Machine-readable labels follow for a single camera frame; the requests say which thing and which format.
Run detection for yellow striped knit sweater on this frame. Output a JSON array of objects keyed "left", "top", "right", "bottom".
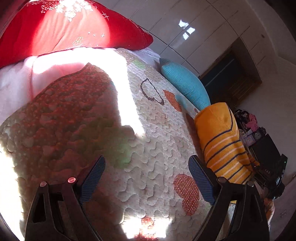
[{"left": 194, "top": 102, "right": 259, "bottom": 184}]

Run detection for pink clothes pile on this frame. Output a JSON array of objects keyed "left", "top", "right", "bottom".
[{"left": 246, "top": 113, "right": 258, "bottom": 132}]

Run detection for right hand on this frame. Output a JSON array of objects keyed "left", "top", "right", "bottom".
[{"left": 258, "top": 187, "right": 275, "bottom": 229}]

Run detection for black television screen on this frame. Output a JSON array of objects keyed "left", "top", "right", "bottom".
[{"left": 249, "top": 134, "right": 280, "bottom": 170}]

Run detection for patterned quilted bedspread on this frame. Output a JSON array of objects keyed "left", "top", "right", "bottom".
[{"left": 1, "top": 48, "right": 210, "bottom": 240}]

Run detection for brown wooden door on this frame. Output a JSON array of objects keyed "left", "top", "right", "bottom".
[{"left": 200, "top": 38, "right": 262, "bottom": 111}]

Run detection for blue pillow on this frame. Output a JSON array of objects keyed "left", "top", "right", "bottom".
[{"left": 159, "top": 58, "right": 211, "bottom": 110}]

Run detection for white glossy wardrobe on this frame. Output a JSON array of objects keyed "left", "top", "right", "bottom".
[{"left": 100, "top": 1, "right": 267, "bottom": 75}]

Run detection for red pillow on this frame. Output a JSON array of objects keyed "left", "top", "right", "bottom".
[{"left": 1, "top": 1, "right": 153, "bottom": 67}]

